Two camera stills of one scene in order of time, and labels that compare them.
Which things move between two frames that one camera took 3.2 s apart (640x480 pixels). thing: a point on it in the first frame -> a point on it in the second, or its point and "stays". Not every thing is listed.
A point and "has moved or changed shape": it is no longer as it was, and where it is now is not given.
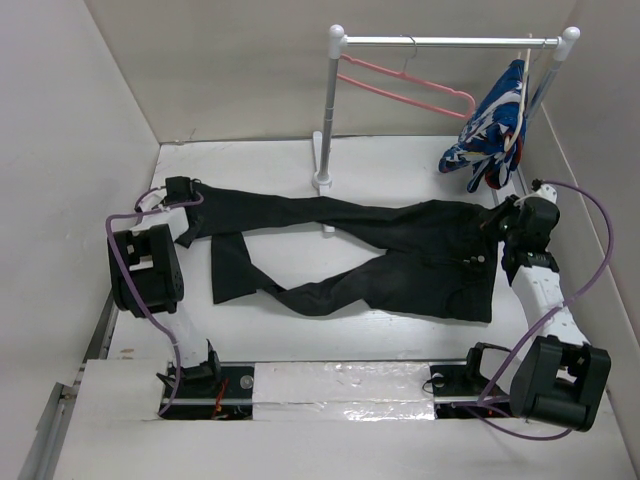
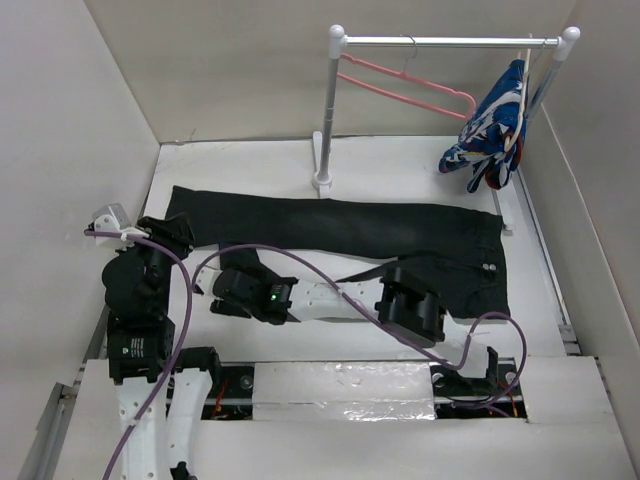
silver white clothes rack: (324, 144) stays
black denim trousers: (439, 261) has moved or changed shape
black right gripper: (509, 204) -> (222, 306)
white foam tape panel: (343, 391) stays
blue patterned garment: (493, 137) stays
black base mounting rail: (224, 391) stays
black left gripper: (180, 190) -> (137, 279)
